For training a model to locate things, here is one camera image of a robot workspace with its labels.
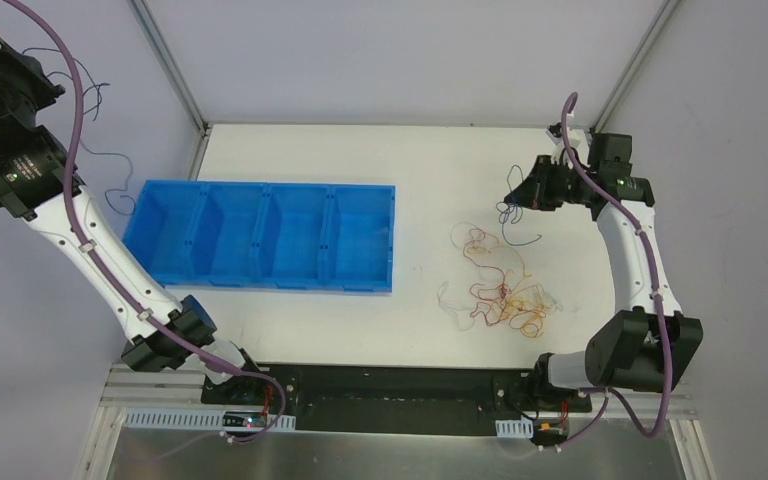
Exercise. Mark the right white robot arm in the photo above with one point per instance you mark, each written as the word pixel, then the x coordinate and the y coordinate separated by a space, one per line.
pixel 649 342

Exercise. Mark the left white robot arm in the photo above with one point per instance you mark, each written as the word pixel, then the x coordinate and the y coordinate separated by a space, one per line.
pixel 39 186

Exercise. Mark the blue compartment bin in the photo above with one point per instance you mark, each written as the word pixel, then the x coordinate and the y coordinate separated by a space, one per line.
pixel 250 235

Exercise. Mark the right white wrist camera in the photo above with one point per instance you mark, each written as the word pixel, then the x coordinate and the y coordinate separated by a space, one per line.
pixel 576 139

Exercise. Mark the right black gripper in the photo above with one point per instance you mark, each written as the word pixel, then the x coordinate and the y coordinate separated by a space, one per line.
pixel 542 187

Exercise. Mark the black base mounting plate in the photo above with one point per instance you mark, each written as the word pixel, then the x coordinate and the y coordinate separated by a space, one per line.
pixel 397 400

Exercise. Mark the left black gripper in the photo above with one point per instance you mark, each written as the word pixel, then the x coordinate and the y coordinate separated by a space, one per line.
pixel 24 86

